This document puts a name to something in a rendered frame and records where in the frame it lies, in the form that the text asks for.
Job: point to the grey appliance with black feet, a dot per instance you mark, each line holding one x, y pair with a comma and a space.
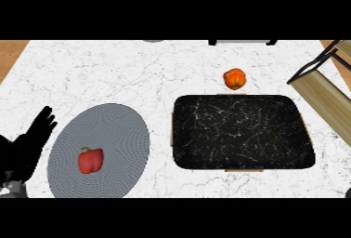
243, 42

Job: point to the grey round object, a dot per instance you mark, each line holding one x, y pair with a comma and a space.
154, 41

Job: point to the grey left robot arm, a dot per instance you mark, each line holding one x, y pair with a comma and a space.
11, 189

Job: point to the wooden tiered shelf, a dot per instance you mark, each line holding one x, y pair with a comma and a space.
322, 93

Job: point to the orange bell pepper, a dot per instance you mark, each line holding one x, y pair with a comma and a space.
235, 78

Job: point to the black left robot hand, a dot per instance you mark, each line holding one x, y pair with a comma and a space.
29, 145

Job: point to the grey oval placemat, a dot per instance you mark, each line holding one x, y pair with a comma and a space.
105, 136

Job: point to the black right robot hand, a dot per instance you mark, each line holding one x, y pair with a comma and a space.
349, 193

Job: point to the black marble tray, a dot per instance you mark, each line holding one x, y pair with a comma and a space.
243, 132

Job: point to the red bell pepper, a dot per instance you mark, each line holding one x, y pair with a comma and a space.
91, 160

